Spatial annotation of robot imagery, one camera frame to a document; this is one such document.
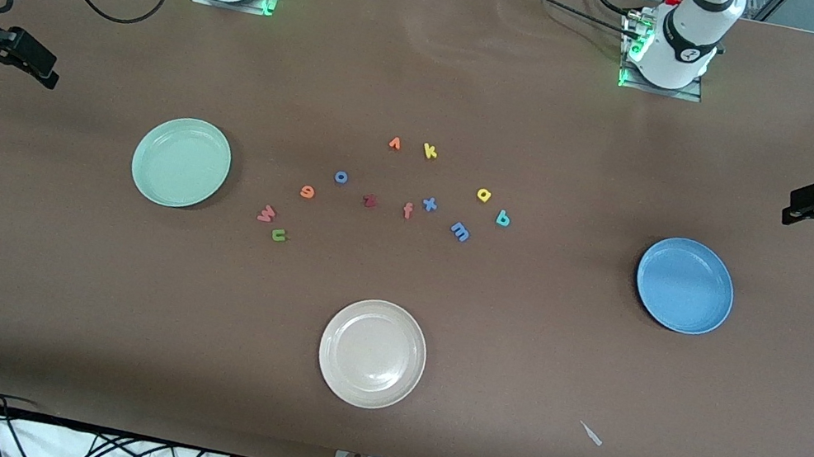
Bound blue plate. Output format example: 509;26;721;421
627;231;743;342

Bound green plate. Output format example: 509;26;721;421
125;109;238;217

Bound small white paper scrap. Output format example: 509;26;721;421
576;420;606;447

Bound brown table cover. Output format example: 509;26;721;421
0;0;814;457

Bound beige plate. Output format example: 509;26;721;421
310;291;435;417

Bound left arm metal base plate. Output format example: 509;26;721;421
616;12;715;104

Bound black cable on table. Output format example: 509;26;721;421
495;0;649;40

